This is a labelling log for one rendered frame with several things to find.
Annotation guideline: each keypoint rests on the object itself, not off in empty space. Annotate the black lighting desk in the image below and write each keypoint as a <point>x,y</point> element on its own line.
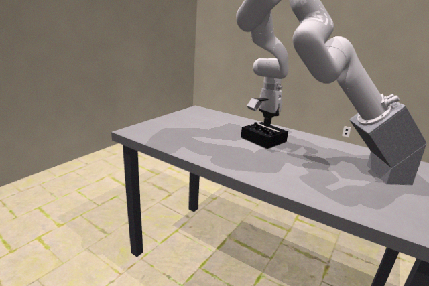
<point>266,137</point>

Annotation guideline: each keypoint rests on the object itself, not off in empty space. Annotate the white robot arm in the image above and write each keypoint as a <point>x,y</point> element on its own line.
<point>324,60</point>

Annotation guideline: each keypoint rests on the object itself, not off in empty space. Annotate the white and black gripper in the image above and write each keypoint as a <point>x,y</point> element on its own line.
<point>270,108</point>

